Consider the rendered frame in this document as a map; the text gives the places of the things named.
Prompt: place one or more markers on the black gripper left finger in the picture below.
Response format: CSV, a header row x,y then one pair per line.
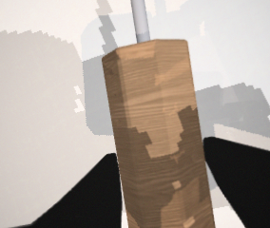
x,y
95,201

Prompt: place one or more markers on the brown wooden tool handle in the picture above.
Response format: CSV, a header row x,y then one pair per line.
x,y
157,132

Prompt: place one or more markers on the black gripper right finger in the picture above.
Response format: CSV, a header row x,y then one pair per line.
x,y
242,172

